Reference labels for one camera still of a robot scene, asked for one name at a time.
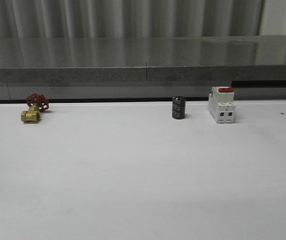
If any black cylindrical capacitor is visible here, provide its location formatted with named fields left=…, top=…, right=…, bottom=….
left=172, top=96, right=186, bottom=120

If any brass valve red handwheel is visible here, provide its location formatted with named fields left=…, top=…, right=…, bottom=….
left=20, top=93, right=49, bottom=123

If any grey stone counter ledge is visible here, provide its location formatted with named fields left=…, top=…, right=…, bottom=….
left=0, top=36, right=286, bottom=103

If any white circuit breaker red switch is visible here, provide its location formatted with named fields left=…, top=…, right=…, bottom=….
left=208, top=86, right=236, bottom=124

